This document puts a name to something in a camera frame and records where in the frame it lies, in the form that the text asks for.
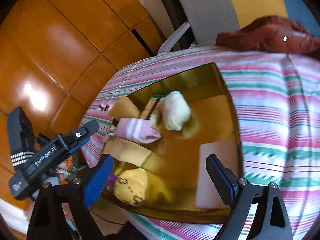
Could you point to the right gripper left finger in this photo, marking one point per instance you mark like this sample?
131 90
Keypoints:
95 180

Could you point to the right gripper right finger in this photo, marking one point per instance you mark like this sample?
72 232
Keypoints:
224 180

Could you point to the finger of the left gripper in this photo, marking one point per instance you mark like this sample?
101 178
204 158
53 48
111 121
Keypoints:
73 143
86 130

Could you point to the pink sock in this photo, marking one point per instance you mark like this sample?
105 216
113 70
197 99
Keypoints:
135 130

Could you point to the white sock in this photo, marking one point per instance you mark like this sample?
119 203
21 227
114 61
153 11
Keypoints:
175 111

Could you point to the purple small packet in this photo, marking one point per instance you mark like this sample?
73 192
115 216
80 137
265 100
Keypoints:
112 180

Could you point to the yellow spotted plush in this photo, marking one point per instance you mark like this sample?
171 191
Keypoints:
131 186

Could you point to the gold tin box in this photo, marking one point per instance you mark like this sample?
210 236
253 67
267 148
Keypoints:
213 129

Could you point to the wooden wardrobe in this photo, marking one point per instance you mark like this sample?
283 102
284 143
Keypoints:
56 56

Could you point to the striped tablecloth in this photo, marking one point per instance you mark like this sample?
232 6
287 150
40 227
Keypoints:
276 99

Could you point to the dark red jacket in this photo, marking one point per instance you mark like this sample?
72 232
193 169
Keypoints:
272 34

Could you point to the grey yellow blue chair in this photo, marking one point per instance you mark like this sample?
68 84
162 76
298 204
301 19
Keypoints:
208 18

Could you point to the black rolled mat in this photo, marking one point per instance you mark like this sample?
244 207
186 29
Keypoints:
177 17

